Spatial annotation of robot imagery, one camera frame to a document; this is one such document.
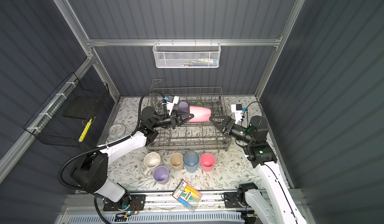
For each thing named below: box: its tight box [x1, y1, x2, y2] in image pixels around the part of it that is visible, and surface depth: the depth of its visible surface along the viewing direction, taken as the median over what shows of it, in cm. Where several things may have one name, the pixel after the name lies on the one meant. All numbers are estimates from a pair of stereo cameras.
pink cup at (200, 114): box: [189, 105, 212, 122], surface depth 71 cm
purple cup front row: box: [152, 165, 170, 185], surface depth 82 cm
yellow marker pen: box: [78, 118, 93, 143], surface depth 70 cm
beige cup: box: [169, 152, 184, 171], surface depth 81 cm
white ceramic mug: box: [143, 151, 161, 177], surface depth 82 cm
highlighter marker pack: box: [171, 179, 203, 212], surface depth 77 cm
